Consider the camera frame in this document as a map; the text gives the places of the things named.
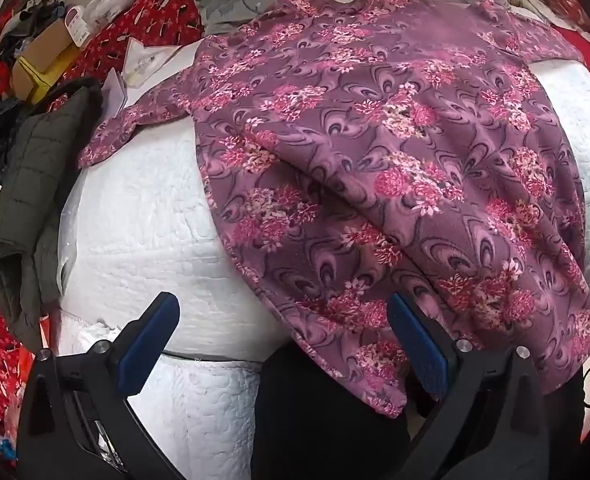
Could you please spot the beige fluffy cloth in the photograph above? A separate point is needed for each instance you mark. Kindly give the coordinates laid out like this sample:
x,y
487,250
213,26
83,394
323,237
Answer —
x,y
522,5

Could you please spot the colourful clothes pile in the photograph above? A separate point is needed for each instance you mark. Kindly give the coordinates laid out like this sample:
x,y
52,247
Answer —
x,y
20,20

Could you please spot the white papers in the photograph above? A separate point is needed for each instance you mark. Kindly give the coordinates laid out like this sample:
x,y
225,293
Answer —
x,y
145,62

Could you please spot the person's black pants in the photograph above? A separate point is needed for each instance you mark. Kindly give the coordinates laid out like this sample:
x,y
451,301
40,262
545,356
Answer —
x,y
315,435

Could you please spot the yellow box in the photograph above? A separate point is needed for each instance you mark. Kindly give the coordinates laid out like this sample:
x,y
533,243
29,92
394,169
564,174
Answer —
x,y
42,82

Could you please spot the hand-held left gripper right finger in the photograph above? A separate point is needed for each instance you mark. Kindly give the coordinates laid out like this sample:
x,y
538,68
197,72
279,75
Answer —
x,y
417,345

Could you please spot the olive puffer jacket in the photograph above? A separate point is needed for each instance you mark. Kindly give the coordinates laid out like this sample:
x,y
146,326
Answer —
x,y
30,175

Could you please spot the brown cardboard box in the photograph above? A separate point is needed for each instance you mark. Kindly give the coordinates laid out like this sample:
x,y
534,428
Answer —
x,y
45,47

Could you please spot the purple floral shirt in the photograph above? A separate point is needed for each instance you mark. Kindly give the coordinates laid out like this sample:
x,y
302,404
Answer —
x,y
375,160

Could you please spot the red patterned bedsheet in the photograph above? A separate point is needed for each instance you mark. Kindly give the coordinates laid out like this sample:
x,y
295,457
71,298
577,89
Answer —
x,y
150,15

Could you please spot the white plastic bag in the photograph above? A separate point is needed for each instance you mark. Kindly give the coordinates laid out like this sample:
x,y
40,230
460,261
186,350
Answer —
x,y
110,2

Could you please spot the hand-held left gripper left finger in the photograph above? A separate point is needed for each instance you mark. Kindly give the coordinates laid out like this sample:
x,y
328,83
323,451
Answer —
x,y
145,342

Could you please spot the white quilted mattress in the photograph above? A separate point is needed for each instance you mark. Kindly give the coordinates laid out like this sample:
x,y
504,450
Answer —
x,y
140,220

